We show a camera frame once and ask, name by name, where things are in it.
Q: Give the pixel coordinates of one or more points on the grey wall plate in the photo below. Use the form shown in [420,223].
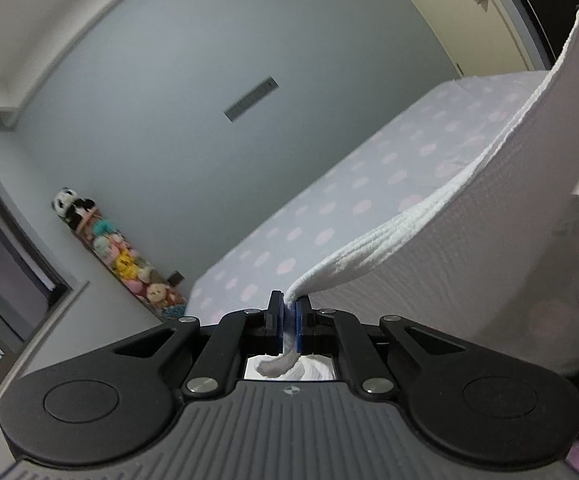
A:
[251,99]

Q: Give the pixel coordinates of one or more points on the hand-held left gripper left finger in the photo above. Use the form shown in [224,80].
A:
[282,321]

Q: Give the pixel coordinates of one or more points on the window with dark frame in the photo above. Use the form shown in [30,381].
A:
[4,280]

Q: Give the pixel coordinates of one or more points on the white crinkled cloth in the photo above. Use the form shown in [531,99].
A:
[469,260]

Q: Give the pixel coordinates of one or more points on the cream door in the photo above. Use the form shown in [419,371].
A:
[469,15]

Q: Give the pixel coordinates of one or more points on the clear tube of plush toys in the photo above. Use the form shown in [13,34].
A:
[129,265]

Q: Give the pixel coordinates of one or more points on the dark wall outlet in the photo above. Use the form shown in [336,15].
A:
[176,278]

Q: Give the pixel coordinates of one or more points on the panda plush toy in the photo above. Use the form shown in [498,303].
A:
[71,206]

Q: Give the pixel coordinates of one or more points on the bed with polka dot sheet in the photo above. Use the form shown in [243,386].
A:
[369,170]

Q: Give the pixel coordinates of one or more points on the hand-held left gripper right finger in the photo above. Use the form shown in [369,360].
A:
[299,322]

